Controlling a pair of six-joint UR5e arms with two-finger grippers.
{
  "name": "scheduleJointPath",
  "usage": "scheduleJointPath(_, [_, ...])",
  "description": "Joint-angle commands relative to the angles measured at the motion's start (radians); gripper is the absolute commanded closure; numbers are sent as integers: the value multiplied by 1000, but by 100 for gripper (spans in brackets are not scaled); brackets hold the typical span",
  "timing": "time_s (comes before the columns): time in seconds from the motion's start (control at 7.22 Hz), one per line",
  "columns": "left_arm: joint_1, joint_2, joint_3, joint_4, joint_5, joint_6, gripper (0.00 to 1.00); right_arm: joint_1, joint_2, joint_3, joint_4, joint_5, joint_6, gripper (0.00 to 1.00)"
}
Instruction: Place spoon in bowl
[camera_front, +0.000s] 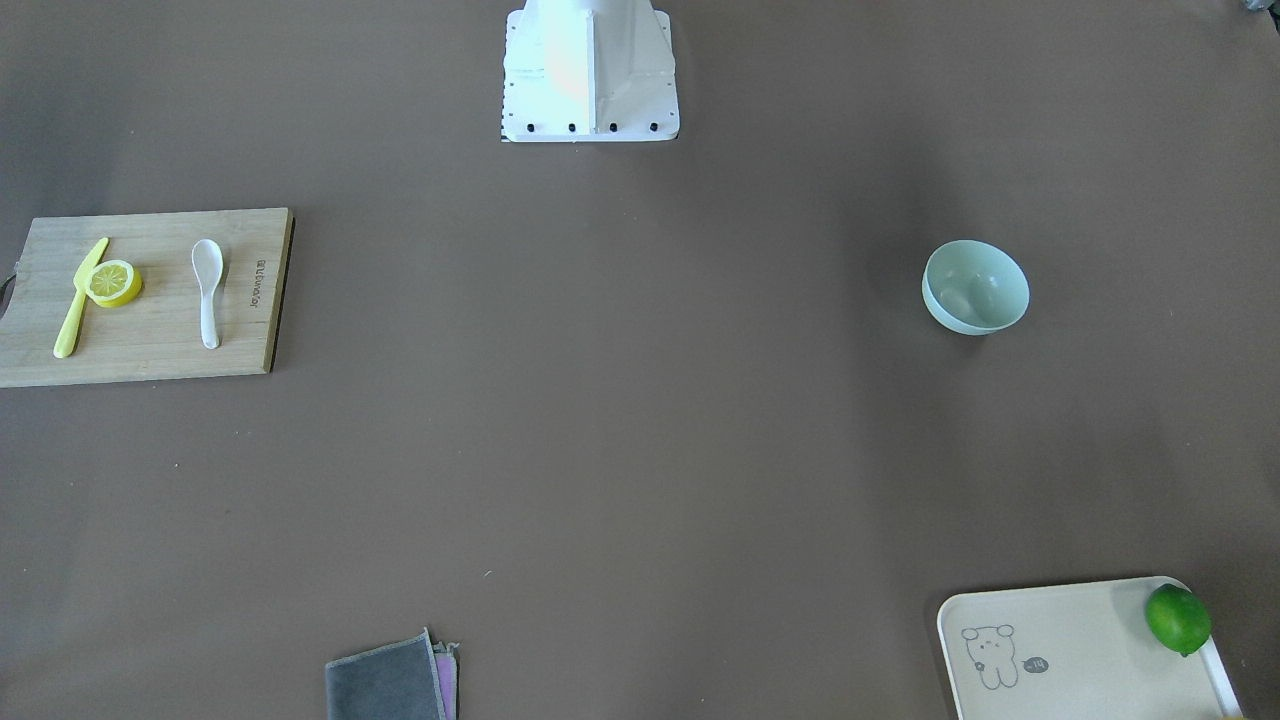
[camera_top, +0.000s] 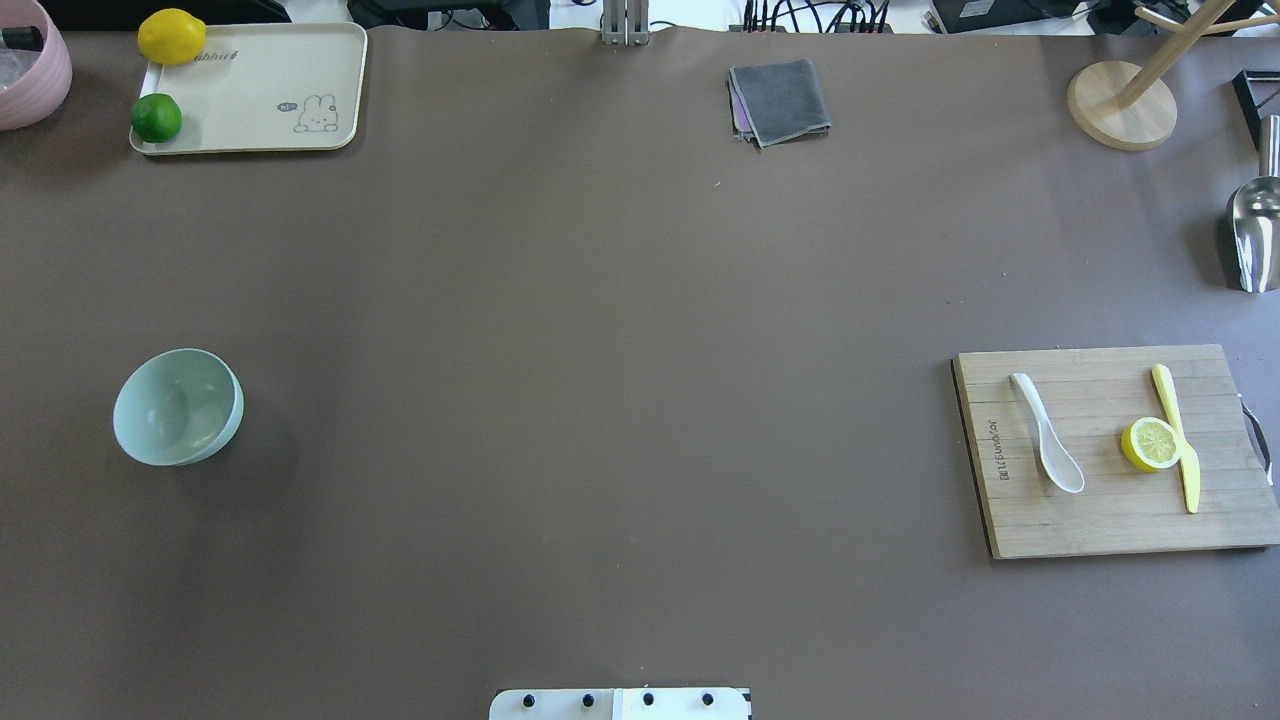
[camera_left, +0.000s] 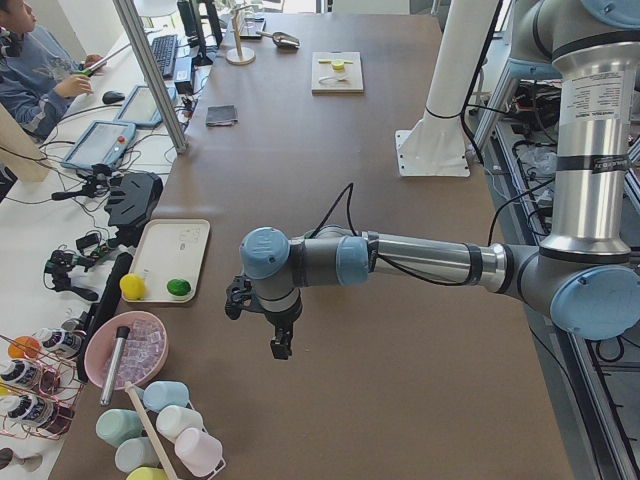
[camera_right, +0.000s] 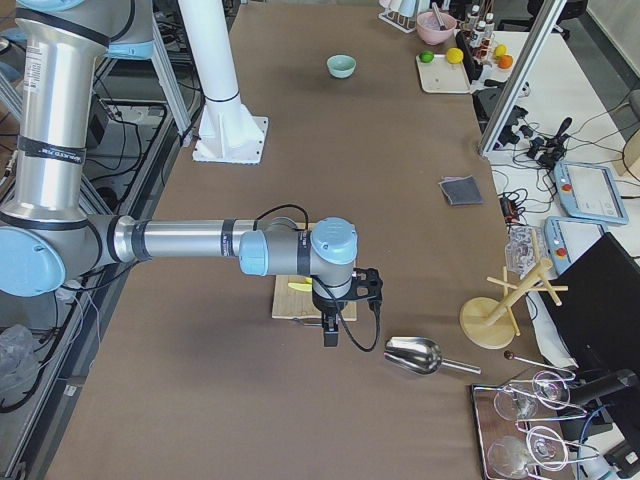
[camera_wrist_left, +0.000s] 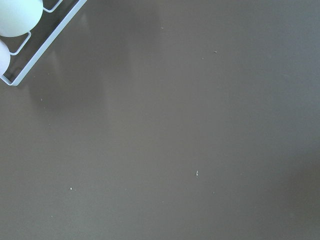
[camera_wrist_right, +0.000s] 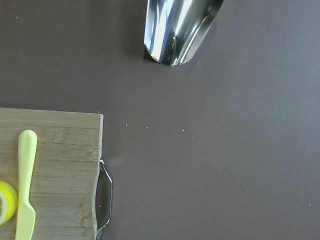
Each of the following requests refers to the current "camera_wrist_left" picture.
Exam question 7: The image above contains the white upturned cup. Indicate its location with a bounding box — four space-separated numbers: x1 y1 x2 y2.
0 40 11 76

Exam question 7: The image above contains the pale green upturned cup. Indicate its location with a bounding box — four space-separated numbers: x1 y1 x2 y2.
0 0 44 37

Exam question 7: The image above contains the white wire cup rack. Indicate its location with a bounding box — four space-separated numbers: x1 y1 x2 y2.
0 0 86 86

